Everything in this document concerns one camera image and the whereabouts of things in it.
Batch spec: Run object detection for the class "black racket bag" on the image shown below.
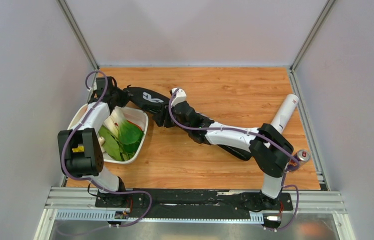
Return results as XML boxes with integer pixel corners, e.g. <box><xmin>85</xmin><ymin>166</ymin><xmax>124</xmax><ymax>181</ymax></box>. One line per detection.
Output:
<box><xmin>127</xmin><ymin>86</ymin><xmax>252</xmax><ymax>161</ymax></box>

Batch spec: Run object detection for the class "yellow napa cabbage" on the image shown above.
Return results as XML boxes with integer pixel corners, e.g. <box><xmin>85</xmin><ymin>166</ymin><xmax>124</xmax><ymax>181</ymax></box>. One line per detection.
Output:
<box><xmin>71</xmin><ymin>145</ymin><xmax>85</xmax><ymax>153</ymax></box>

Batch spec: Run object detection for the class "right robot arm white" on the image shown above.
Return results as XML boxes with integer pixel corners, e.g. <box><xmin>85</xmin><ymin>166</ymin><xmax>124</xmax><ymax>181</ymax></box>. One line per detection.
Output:
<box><xmin>146</xmin><ymin>94</ymin><xmax>298</xmax><ymax>209</ymax></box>

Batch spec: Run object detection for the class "white bok choy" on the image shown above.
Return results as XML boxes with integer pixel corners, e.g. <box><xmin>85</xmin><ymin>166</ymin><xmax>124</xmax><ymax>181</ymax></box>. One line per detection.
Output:
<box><xmin>103</xmin><ymin>116</ymin><xmax>119</xmax><ymax>137</ymax></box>

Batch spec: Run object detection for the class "white plastic tray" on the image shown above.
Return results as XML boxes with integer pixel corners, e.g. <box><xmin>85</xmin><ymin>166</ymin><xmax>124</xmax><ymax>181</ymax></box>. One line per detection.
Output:
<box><xmin>67</xmin><ymin>103</ymin><xmax>149</xmax><ymax>165</ymax></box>

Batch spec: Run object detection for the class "white mushroom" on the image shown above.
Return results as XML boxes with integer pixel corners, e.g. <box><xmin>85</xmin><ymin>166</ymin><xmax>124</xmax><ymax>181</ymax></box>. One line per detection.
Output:
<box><xmin>98</xmin><ymin>136</ymin><xmax>106</xmax><ymax>153</ymax></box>

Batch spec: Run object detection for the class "green bok choy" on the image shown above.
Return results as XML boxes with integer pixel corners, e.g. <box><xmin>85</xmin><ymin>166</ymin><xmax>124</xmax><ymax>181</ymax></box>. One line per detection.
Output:
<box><xmin>110</xmin><ymin>107</ymin><xmax>144</xmax><ymax>161</ymax></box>

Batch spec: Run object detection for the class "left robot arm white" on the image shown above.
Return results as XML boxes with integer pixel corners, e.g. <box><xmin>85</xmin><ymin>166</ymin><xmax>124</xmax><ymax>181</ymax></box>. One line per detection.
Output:
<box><xmin>58</xmin><ymin>76</ymin><xmax>128</xmax><ymax>207</ymax></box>

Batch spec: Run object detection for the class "white shuttlecock tube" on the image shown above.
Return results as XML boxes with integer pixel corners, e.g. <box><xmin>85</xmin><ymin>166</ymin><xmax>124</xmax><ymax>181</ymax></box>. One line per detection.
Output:
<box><xmin>271</xmin><ymin>94</ymin><xmax>299</xmax><ymax>134</ymax></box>

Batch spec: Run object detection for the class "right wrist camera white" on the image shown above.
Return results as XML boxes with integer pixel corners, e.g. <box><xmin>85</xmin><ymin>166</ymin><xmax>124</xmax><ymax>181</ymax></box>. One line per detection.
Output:
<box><xmin>170</xmin><ymin>87</ymin><xmax>187</xmax><ymax>107</ymax></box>

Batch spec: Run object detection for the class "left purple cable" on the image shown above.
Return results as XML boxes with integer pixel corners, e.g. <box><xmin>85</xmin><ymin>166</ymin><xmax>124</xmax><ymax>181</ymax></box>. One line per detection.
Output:
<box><xmin>60</xmin><ymin>70</ymin><xmax>153</xmax><ymax>229</ymax></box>

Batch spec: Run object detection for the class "energy drink can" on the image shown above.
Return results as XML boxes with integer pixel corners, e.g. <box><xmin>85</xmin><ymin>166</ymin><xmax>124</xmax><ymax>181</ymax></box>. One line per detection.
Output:
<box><xmin>287</xmin><ymin>149</ymin><xmax>311</xmax><ymax>172</ymax></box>

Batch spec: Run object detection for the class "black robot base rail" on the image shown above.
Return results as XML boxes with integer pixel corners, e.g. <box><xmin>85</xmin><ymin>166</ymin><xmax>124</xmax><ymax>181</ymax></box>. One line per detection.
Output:
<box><xmin>93</xmin><ymin>188</ymin><xmax>294</xmax><ymax>220</ymax></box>

